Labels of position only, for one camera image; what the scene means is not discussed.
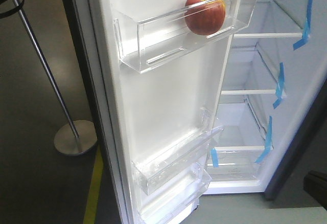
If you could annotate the red yellow apple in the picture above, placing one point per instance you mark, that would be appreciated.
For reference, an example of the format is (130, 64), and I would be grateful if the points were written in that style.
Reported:
(206, 19)

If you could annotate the open white fridge door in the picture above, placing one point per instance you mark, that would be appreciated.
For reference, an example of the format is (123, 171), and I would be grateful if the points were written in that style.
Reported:
(154, 88)

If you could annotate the metal sign stand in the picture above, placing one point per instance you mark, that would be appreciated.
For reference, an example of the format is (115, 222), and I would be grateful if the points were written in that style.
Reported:
(76, 137)

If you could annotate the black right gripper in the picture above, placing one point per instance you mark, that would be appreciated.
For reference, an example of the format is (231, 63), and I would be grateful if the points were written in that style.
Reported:
(314, 183)

